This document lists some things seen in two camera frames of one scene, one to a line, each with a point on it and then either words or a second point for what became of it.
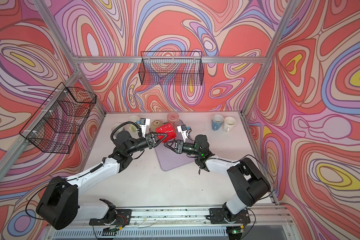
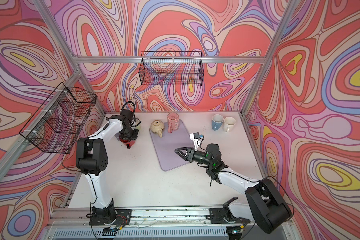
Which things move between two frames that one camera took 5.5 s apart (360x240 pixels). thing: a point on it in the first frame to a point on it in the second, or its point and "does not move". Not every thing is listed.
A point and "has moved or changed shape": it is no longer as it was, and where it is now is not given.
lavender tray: [169, 159] does not move
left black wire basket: [55, 126] does not move
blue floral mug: [217, 120] does not move
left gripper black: [149, 142] to [134, 137]
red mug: [168, 129] has moved or changed shape
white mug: [229, 123] does not move
